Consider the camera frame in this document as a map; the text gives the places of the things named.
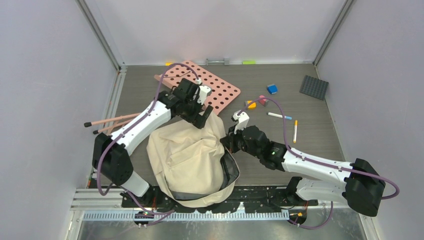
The yellow capped white marker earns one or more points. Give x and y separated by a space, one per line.
295 131

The dark grey studded plate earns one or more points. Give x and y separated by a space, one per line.
314 87

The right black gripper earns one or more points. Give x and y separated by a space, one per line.
229 141

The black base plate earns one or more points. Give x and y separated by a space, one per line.
254 199

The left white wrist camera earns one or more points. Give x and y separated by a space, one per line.
203 92

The pink music stand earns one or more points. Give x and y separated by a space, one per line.
223 93

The yellow eraser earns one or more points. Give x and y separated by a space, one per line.
250 105

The metal wall bracket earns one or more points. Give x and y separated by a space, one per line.
224 61

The blue capped white marker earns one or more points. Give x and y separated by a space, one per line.
279 116

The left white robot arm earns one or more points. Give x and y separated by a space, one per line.
111 153

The pink eraser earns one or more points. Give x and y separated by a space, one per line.
263 100

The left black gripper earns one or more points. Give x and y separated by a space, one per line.
201 119

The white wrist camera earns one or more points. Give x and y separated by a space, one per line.
242 119
203 92

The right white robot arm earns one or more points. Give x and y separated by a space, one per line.
355 184

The blue eraser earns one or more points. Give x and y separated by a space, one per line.
272 89

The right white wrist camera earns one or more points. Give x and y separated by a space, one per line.
242 119

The green tape piece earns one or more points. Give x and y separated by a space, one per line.
248 62

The cream canvas backpack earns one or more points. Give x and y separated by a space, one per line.
190 165

